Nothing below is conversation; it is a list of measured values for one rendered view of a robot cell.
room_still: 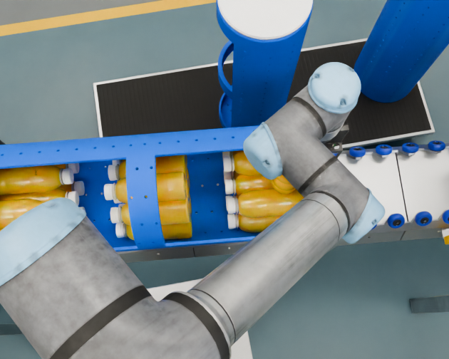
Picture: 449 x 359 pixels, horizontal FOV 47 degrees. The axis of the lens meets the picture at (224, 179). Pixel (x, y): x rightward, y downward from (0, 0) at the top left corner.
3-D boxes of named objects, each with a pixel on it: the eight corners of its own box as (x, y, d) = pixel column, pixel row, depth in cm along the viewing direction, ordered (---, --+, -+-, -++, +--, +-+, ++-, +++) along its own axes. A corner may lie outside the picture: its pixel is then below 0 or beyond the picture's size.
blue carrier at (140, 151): (319, 236, 141) (344, 232, 113) (-2, 262, 139) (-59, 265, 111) (308, 134, 145) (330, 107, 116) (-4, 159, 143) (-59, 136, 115)
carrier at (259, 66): (265, 76, 239) (209, 99, 236) (288, -56, 155) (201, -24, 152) (291, 129, 232) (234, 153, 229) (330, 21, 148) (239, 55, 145)
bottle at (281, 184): (266, 174, 126) (269, 152, 109) (291, 163, 126) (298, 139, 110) (279, 199, 124) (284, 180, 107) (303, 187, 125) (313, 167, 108)
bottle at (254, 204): (301, 183, 129) (232, 188, 129) (306, 190, 123) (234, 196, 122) (301, 209, 131) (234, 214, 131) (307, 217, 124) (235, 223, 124)
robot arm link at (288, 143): (292, 191, 71) (348, 142, 73) (238, 134, 73) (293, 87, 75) (286, 204, 79) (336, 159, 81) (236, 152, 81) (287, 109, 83)
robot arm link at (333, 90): (295, 82, 73) (337, 47, 75) (286, 112, 84) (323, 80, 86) (333, 120, 72) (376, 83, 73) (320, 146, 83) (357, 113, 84)
